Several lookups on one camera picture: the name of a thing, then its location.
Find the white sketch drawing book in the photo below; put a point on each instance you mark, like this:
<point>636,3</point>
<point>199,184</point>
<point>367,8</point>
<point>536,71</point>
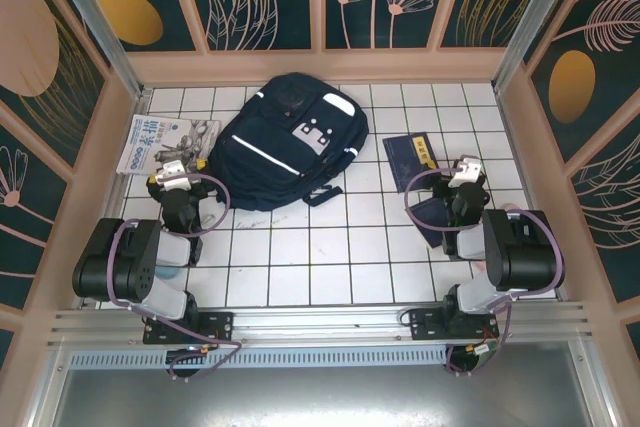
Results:
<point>145,147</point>

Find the plain navy book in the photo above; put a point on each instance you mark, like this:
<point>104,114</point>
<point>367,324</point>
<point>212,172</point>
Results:
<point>425,214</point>

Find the navy book yellow label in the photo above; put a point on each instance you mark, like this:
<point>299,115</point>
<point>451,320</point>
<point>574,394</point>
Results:
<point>405,157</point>

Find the blue pencil case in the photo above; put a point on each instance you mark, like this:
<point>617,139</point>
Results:
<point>167,273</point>

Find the navy blue backpack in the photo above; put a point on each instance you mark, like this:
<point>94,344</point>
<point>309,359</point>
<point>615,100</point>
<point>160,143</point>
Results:
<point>280,147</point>

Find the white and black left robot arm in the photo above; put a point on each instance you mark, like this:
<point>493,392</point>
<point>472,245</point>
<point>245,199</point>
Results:
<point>135,257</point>

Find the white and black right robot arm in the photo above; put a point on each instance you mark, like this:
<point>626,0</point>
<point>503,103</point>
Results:
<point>520,247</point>

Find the small green circuit board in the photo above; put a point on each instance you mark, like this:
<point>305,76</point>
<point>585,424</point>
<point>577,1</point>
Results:
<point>482,351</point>

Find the grey metal sheet panel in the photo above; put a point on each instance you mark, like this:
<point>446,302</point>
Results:
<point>320,397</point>

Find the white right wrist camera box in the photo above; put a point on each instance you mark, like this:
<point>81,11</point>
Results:
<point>465,172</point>

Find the aluminium table side rail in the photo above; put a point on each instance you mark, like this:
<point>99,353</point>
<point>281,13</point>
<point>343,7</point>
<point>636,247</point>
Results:
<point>117,197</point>
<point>524,172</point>

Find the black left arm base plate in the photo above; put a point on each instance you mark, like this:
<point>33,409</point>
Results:
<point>220,327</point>

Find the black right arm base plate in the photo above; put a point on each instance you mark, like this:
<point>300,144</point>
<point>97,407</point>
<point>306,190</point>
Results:
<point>425,324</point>

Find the aluminium corner post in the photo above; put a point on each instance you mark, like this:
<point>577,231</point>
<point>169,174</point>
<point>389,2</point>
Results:
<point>530,22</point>
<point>100,32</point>

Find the long aluminium mounting rail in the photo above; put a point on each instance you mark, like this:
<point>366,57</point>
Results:
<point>320,319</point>

